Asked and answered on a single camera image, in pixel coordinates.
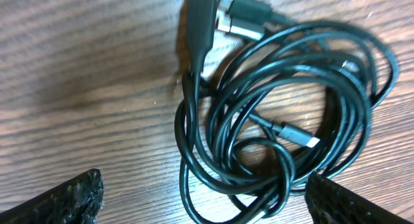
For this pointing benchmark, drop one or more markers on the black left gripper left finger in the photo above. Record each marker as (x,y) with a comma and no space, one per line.
(76,201)

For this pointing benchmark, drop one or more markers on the black USB cable matte plugs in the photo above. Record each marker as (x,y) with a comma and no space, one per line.
(255,198)

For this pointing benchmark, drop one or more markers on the black USB cable metallic plugs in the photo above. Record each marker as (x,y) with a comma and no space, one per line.
(358,70)

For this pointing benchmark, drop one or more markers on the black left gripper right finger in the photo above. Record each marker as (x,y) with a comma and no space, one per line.
(331,203)

